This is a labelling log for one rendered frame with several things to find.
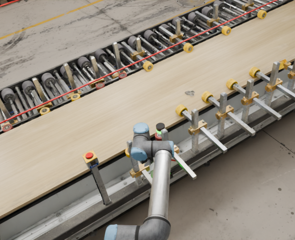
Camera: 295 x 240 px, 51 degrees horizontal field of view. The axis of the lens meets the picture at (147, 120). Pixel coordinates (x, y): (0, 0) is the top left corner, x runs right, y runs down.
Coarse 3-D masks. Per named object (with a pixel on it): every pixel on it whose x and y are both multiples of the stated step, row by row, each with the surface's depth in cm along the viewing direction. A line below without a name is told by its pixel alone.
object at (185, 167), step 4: (176, 156) 217; (176, 160) 217; (180, 160) 214; (180, 164) 213; (184, 164) 211; (184, 168) 210; (188, 168) 209; (188, 172) 206; (192, 172) 206; (192, 176) 204; (196, 176) 204
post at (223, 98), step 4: (224, 92) 214; (220, 96) 217; (224, 96) 214; (220, 100) 219; (224, 100) 217; (220, 104) 221; (224, 104) 220; (220, 108) 224; (224, 108) 222; (220, 112) 226; (224, 112) 226; (220, 120) 232; (224, 120) 232; (220, 124) 234; (224, 124) 236; (220, 128) 237; (220, 132) 240; (220, 136) 243
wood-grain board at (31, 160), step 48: (240, 48) 292; (288, 48) 284; (96, 96) 266; (144, 96) 259; (192, 96) 253; (0, 144) 238; (48, 144) 233; (96, 144) 228; (0, 192) 207; (48, 192) 205
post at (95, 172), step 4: (92, 168) 184; (96, 168) 186; (92, 172) 189; (96, 172) 188; (96, 176) 190; (100, 176) 193; (96, 180) 194; (100, 180) 195; (100, 184) 197; (100, 188) 200; (104, 188) 202; (100, 192) 205; (104, 192) 205; (104, 196) 207; (104, 200) 212; (108, 200) 213
